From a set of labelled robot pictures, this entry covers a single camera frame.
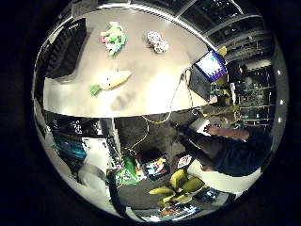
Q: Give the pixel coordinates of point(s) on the white brown-spotted plush toy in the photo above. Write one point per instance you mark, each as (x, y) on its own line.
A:
(156, 42)

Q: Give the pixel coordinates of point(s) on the green and pink plush toy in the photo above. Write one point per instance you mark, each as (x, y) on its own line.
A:
(114, 37)

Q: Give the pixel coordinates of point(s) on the black box with colourful contents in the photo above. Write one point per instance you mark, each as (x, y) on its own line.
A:
(156, 168)

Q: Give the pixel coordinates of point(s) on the open black laptop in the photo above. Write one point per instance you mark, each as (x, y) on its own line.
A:
(200, 83)

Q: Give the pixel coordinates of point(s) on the green bag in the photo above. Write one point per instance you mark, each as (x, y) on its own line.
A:
(128, 171)

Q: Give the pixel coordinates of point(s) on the blue crate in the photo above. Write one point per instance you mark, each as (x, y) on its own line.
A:
(70, 147)

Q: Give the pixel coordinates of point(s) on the small yellow object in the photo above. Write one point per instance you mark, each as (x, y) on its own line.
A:
(223, 51)

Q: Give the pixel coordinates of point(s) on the person in dark shirt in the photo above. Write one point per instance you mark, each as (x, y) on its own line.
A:
(238, 153)

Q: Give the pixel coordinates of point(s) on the black plastic basket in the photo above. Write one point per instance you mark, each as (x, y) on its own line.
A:
(67, 50)

